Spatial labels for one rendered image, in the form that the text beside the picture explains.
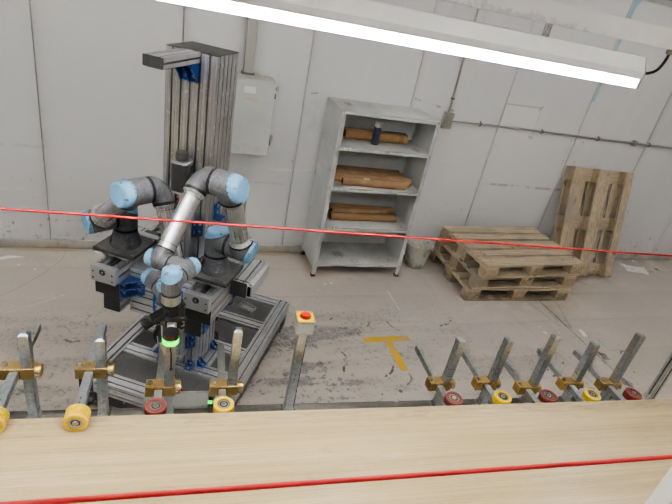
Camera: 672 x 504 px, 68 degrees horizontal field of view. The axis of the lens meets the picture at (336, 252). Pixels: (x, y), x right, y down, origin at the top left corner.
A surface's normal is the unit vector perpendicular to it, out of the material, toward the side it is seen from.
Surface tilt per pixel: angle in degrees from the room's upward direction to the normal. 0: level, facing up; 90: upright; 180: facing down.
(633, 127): 90
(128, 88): 90
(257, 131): 90
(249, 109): 90
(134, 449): 0
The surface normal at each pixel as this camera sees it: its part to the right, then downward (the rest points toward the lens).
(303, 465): 0.18, -0.87
